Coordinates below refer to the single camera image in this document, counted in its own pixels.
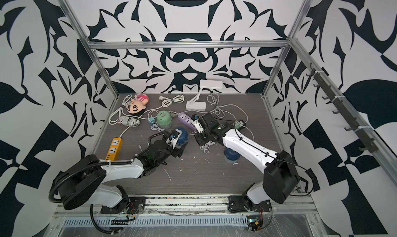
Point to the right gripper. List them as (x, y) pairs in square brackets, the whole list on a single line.
[(199, 140)]

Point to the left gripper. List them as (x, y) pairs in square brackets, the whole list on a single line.
[(177, 151)]

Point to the green charger plug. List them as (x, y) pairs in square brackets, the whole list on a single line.
[(239, 124)]

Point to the blue meat grinder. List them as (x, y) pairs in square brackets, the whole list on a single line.
[(231, 156), (183, 137)]

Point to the black power strip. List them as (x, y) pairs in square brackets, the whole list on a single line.
[(241, 128)]

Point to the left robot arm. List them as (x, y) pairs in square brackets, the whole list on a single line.
[(85, 183)]

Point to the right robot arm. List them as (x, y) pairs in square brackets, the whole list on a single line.
[(280, 175)]

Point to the green meat grinder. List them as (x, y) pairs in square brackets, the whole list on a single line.
[(164, 119)]

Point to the purple power strip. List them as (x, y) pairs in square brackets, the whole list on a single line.
[(186, 120)]

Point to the yellow power strip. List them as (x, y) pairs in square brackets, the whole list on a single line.
[(114, 150)]

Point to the cartoon head toy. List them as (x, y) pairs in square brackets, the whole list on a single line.
[(137, 105)]

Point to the wall hook rack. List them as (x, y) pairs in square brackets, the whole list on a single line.
[(345, 109)]

